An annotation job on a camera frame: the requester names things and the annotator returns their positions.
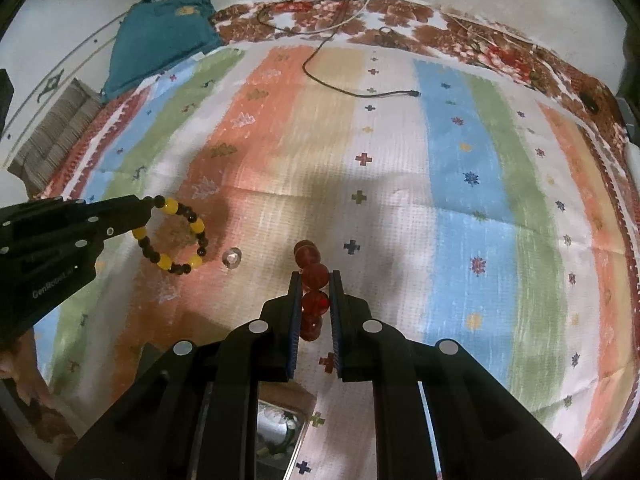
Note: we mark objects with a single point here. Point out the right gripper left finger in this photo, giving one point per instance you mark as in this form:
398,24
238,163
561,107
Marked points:
192,414

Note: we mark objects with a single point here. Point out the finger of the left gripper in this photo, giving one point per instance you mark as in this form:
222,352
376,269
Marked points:
115,217
40,209

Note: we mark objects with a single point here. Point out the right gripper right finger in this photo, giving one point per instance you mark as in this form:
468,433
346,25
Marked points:
438,413

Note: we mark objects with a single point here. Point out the person left hand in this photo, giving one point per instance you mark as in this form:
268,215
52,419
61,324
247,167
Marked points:
19,363

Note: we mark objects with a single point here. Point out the silver metal tin box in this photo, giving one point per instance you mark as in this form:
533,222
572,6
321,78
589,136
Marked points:
279,435

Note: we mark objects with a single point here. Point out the teal pillow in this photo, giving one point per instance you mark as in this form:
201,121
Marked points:
156,35

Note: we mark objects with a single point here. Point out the white rolled object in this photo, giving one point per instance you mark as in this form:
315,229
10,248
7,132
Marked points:
632,157

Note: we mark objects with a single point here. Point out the small black object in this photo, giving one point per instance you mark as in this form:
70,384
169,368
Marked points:
589,103

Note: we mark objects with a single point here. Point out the red floral bedsheet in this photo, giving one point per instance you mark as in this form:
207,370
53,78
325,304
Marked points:
400,20

